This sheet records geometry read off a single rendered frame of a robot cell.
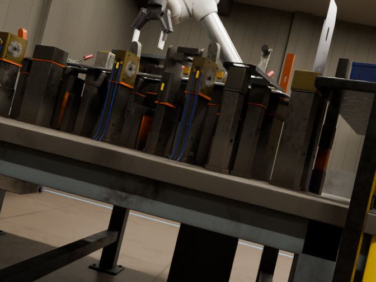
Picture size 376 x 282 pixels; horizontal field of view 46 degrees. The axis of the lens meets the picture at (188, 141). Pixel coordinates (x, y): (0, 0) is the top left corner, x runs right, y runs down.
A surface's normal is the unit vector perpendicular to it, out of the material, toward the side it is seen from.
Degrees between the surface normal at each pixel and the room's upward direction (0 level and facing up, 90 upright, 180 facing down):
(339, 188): 90
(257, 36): 90
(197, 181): 90
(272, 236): 90
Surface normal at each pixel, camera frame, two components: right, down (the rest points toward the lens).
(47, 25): 0.96, 0.22
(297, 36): -0.16, -0.07
